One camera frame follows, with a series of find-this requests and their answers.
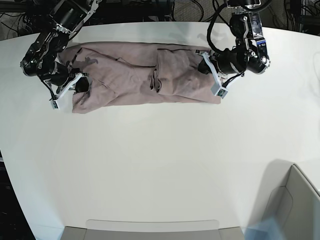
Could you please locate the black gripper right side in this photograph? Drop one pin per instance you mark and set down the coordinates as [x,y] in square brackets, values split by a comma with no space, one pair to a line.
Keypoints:
[60,77]

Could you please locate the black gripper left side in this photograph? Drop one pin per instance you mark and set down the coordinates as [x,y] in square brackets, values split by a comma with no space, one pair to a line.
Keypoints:
[230,62]

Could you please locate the pink T-shirt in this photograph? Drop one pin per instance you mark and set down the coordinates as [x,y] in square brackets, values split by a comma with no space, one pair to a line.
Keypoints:
[133,73]

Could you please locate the grey cardboard box bottom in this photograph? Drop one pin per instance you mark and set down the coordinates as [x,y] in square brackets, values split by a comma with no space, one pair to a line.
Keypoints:
[174,230]

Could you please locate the grey cardboard box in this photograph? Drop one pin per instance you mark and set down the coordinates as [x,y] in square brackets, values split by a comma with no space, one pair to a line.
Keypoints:
[296,207]
[174,230]

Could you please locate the grey cardboard box right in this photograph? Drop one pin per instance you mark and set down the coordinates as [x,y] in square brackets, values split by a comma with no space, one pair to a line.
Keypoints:
[296,207]

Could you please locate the blue translucent bag corner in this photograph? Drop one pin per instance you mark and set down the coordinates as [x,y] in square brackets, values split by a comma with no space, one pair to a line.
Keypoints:
[268,229]

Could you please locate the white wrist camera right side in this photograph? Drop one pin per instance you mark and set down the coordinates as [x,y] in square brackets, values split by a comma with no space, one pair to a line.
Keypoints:
[68,86]

